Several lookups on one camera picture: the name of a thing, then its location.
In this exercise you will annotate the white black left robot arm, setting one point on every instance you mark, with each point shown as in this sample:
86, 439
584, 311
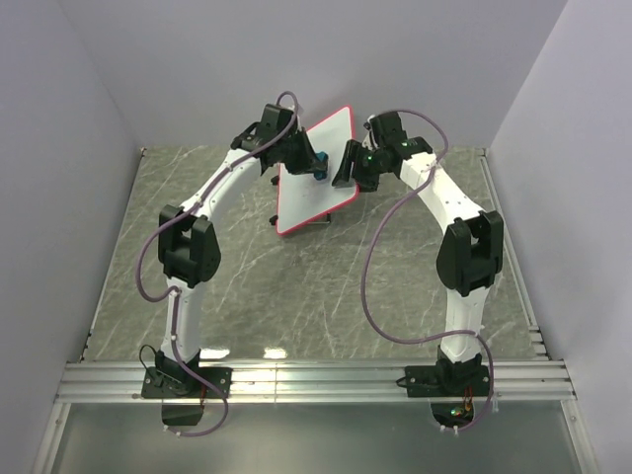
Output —
188, 248

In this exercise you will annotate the black whiteboard stand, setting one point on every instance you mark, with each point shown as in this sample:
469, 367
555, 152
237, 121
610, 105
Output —
300, 200

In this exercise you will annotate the pink framed whiteboard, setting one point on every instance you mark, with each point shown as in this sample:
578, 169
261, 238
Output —
331, 135

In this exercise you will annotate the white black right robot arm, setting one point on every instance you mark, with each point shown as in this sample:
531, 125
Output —
470, 254

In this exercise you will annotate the aluminium mounting rail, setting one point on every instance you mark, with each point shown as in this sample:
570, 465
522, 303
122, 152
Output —
333, 381

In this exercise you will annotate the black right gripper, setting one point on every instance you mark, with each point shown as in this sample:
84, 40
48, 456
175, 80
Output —
353, 152

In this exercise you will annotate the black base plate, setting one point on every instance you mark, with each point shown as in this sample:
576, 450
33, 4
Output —
444, 381
217, 380

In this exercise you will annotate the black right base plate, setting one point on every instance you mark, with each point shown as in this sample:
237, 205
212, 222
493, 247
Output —
444, 381

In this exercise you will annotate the blue whiteboard eraser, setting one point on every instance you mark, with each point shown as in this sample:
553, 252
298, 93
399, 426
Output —
321, 167

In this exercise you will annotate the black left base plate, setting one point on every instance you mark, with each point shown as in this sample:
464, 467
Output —
217, 380

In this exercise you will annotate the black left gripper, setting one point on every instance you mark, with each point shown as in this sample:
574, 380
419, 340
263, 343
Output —
309, 153

